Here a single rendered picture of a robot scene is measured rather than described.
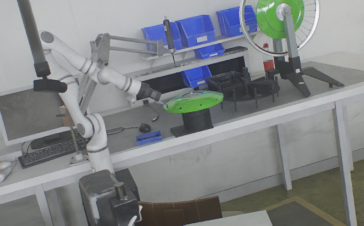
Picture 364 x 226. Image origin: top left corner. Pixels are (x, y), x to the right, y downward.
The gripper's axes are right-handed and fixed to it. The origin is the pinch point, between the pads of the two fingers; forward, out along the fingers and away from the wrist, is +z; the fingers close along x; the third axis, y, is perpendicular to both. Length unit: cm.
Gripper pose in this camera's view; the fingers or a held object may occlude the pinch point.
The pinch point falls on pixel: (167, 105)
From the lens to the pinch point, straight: 240.6
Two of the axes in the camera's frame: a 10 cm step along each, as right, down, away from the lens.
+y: 3.6, -9.3, -0.1
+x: -3.9, -1.6, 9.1
